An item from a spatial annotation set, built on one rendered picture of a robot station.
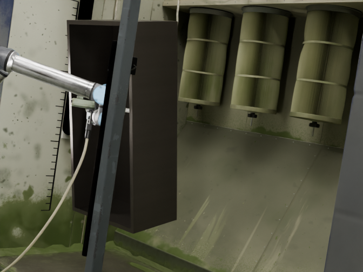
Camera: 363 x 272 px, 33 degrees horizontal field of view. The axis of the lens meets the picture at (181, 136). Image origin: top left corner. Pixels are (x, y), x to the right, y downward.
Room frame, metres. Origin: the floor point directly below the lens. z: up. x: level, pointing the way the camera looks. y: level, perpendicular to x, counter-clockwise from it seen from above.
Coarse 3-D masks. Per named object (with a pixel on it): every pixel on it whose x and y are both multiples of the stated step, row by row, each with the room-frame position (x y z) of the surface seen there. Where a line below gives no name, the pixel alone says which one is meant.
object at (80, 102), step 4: (80, 96) 3.44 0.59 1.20; (72, 100) 3.41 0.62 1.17; (76, 100) 3.41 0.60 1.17; (80, 100) 3.42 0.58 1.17; (84, 100) 3.43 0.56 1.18; (88, 100) 3.44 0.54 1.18; (72, 104) 3.41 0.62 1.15; (76, 104) 3.42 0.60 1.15; (80, 104) 3.42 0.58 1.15; (84, 104) 3.43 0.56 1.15; (88, 104) 3.44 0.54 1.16; (92, 104) 3.45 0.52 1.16; (88, 108) 3.45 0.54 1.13; (92, 108) 3.45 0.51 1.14; (128, 108) 3.54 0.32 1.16; (128, 112) 3.54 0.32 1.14; (88, 124) 3.45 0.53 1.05; (88, 128) 3.45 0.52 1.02; (88, 132) 3.46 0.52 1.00; (88, 136) 3.46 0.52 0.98
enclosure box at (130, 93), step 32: (96, 32) 3.91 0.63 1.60; (160, 32) 3.49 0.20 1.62; (96, 64) 3.94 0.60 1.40; (160, 64) 3.52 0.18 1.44; (128, 96) 3.96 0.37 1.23; (160, 96) 3.54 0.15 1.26; (96, 128) 3.99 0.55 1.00; (128, 128) 3.99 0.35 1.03; (160, 128) 3.57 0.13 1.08; (128, 160) 4.03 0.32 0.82; (160, 160) 3.60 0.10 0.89; (128, 192) 4.06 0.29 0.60; (160, 192) 3.63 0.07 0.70; (128, 224) 3.67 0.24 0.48; (160, 224) 3.66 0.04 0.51
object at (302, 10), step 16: (176, 0) 4.82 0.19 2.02; (192, 0) 4.69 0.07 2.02; (208, 0) 4.56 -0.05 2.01; (224, 0) 4.44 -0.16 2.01; (240, 0) 4.32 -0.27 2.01; (256, 0) 4.22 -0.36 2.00; (272, 0) 4.12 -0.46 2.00; (288, 0) 4.02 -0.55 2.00; (304, 0) 3.93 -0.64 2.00; (320, 0) 3.84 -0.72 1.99; (336, 0) 3.76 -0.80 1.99; (352, 0) 3.68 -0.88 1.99; (240, 16) 4.86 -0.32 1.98; (304, 16) 4.43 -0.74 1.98
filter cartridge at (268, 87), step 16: (256, 16) 4.29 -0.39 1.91; (272, 16) 4.28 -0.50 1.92; (288, 16) 4.35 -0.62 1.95; (240, 32) 4.43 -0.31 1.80; (256, 32) 4.28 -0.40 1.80; (272, 32) 4.28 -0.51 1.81; (240, 48) 4.37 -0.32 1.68; (256, 48) 4.29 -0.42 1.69; (272, 48) 4.28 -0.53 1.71; (240, 64) 4.35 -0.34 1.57; (256, 64) 4.30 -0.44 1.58; (272, 64) 4.28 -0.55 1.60; (240, 80) 4.33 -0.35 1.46; (256, 80) 4.28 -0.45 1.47; (272, 80) 4.30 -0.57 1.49; (240, 96) 4.31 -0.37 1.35; (256, 96) 4.27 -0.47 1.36; (272, 96) 4.30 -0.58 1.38; (256, 112) 4.39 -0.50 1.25; (272, 112) 4.32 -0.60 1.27
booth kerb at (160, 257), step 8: (120, 240) 4.75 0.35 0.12; (128, 240) 4.69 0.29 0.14; (136, 240) 4.62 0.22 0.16; (128, 248) 4.68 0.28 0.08; (136, 248) 4.61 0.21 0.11; (144, 248) 4.54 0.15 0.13; (152, 248) 4.48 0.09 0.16; (136, 256) 4.60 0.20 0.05; (144, 256) 4.53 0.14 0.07; (152, 256) 4.47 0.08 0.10; (160, 256) 4.41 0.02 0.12; (168, 256) 4.35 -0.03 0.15; (176, 256) 4.30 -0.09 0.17; (160, 264) 4.40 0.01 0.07; (168, 264) 4.34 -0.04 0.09; (176, 264) 4.28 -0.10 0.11; (184, 264) 4.23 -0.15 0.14; (192, 264) 4.17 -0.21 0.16
